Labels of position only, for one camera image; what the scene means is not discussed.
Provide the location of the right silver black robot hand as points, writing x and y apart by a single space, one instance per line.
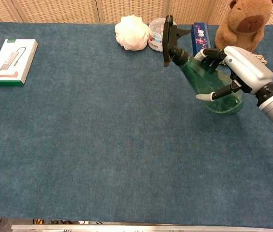
247 67

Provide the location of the green spray bottle black nozzle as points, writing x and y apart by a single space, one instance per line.
204 82

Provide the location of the brown capybara plush toy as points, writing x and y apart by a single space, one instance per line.
243 21

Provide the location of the blue rectangular printed box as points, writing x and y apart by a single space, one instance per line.
200 36

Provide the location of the clear jar of binder clips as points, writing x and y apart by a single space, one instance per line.
156 36

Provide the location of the white mesh bath sponge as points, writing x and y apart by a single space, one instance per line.
131 33

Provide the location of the blue felt table cloth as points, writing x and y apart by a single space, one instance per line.
102 133

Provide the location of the woven folding screen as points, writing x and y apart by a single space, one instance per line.
66 9

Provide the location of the white USB hub box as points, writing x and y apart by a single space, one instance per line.
11 62

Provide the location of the aluminium profile rail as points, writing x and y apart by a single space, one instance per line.
151 228

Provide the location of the yellow frame post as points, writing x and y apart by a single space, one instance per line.
37 221

